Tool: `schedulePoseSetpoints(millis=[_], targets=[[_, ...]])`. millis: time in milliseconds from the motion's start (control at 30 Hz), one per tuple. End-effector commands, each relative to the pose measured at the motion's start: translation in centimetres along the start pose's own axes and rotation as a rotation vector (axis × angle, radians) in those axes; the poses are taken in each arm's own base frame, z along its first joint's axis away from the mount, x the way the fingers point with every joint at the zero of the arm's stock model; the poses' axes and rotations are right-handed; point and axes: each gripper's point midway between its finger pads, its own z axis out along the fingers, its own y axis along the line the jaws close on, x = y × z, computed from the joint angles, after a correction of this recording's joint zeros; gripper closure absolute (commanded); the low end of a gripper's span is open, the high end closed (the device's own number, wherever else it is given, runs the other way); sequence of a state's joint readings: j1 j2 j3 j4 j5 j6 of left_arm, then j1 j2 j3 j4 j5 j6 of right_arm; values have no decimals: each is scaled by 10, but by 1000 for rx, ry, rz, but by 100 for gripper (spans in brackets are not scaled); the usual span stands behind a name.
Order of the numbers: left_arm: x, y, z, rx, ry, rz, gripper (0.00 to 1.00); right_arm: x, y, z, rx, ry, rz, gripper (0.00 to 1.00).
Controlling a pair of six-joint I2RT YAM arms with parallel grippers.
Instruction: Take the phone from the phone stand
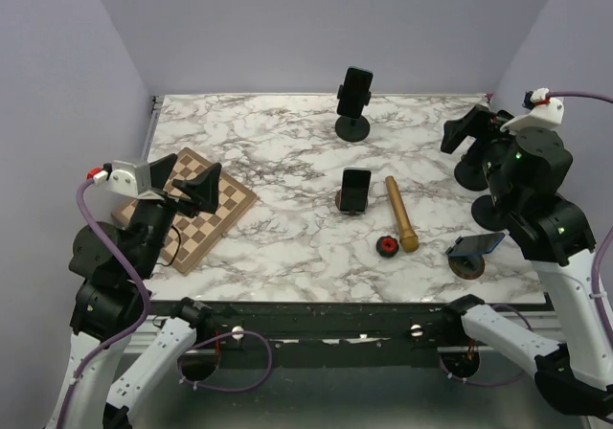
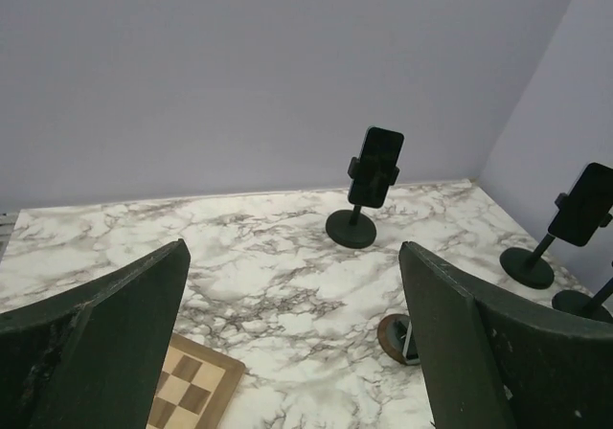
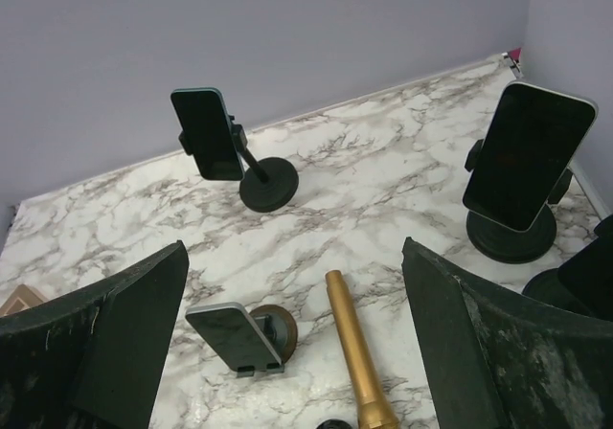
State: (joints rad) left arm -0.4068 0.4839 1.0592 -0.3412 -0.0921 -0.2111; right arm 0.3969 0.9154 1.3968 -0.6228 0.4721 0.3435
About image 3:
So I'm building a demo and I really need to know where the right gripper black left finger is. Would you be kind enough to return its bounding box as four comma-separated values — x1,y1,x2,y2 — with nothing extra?
1,241,189,428

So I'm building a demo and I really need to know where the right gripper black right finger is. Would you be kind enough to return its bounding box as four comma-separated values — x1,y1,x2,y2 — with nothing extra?
402,238,612,428

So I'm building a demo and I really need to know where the dark phone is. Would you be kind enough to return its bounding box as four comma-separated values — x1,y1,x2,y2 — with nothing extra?
185,302,284,372

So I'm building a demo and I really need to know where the black round-base clamp stand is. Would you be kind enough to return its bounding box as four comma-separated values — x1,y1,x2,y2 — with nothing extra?
177,112,300,212

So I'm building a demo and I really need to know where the black phone teal edge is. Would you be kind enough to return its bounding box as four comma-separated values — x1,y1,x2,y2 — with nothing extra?
170,87,244,181

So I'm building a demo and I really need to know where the black stand far right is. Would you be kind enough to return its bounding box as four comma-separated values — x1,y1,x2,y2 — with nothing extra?
522,215,612,319

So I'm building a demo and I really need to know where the black round-base stand right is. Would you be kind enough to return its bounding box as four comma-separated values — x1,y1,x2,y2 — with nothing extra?
463,138,573,264

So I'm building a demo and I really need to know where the wooden disc phone stand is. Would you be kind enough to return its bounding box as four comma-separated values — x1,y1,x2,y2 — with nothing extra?
237,305,298,377

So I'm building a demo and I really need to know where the black phone silver edge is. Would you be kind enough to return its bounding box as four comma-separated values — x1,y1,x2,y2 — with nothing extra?
463,80,598,232

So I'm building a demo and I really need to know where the wooden chessboard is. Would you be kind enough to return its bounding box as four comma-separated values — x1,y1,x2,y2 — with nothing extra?
0,284,48,317

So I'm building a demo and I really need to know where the black red round cap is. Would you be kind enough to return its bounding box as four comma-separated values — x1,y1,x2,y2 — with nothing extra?
317,418,352,429

